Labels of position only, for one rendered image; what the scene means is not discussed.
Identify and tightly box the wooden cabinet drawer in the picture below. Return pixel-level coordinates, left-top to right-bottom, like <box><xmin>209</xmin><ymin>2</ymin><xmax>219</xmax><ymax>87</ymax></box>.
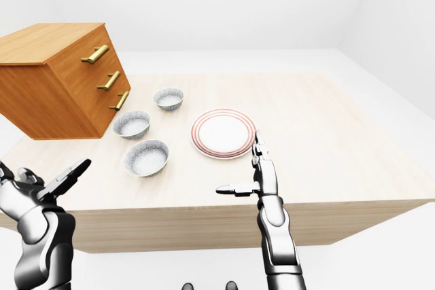
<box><xmin>69</xmin><ymin>52</ymin><xmax>126</xmax><ymax>122</ymax></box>
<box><xmin>87</xmin><ymin>71</ymin><xmax>132</xmax><ymax>139</ymax></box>
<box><xmin>44</xmin><ymin>24</ymin><xmax>118</xmax><ymax>98</ymax></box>

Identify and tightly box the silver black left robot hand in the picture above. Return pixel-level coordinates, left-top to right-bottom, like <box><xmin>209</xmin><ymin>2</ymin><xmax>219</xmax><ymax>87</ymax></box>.
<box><xmin>0</xmin><ymin>158</ymin><xmax>92</xmax><ymax>223</ymax></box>

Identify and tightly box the grey patterned bowl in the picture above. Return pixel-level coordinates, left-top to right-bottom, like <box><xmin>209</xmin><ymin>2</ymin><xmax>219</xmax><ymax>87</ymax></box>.
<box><xmin>112</xmin><ymin>110</ymin><xmax>152</xmax><ymax>141</ymax></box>
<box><xmin>153</xmin><ymin>87</ymin><xmax>185</xmax><ymax>112</ymax></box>
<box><xmin>124</xmin><ymin>139</ymin><xmax>170</xmax><ymax>179</ymax></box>

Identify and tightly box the white plate with red rings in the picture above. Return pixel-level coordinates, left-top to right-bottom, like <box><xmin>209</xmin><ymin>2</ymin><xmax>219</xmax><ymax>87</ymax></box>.
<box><xmin>190</xmin><ymin>108</ymin><xmax>258</xmax><ymax>161</ymax></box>

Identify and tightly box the brass drawer handle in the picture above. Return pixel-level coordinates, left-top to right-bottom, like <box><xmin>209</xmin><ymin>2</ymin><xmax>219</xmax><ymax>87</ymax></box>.
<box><xmin>80</xmin><ymin>44</ymin><xmax>110</xmax><ymax>65</ymax></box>
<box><xmin>97</xmin><ymin>71</ymin><xmax>121</xmax><ymax>92</ymax></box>
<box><xmin>109</xmin><ymin>90</ymin><xmax>131</xmax><ymax>111</ymax></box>

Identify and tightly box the wooden cabinet with drawers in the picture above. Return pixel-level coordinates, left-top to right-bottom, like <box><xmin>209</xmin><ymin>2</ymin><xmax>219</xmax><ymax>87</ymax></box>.
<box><xmin>0</xmin><ymin>22</ymin><xmax>133</xmax><ymax>141</ymax></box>

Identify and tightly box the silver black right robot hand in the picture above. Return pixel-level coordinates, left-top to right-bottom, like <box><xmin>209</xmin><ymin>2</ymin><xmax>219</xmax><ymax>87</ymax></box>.
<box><xmin>215</xmin><ymin>130</ymin><xmax>279</xmax><ymax>203</ymax></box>

